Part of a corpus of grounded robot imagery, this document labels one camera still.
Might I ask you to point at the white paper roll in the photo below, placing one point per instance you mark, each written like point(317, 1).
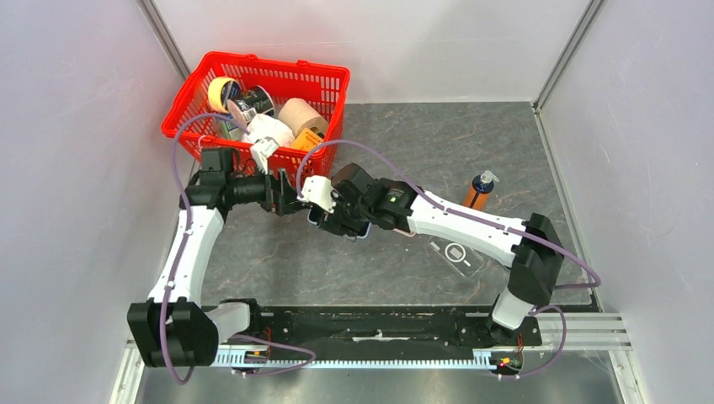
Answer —
point(263, 125)

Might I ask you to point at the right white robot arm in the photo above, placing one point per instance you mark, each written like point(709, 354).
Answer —
point(351, 202)

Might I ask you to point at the dark printed can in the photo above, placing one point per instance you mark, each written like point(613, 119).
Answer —
point(246, 105)

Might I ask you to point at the phone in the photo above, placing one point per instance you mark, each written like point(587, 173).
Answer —
point(340, 223)

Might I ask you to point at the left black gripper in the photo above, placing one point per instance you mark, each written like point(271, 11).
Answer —
point(282, 197)

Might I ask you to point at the white toothed cable duct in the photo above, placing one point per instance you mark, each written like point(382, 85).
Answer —
point(240, 359)

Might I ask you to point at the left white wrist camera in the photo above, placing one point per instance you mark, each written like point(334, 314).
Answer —
point(261, 151)

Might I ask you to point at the blue small box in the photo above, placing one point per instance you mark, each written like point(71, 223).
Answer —
point(227, 129)

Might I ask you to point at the pink phone case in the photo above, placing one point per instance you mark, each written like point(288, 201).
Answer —
point(405, 233)

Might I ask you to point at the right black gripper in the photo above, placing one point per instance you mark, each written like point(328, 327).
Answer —
point(338, 209)

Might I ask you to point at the yellow tape roll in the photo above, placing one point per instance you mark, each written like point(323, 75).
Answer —
point(220, 90)

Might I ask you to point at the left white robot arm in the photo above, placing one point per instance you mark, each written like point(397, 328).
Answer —
point(171, 328)

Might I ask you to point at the beige tape roll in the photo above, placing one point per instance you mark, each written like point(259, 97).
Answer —
point(298, 115)

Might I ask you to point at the orange small box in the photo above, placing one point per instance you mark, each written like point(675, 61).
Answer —
point(307, 140)

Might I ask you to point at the orange bottle blue cap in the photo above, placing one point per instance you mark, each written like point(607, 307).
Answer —
point(481, 187)

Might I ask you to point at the clear phone case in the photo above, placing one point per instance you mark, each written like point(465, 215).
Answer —
point(462, 260)

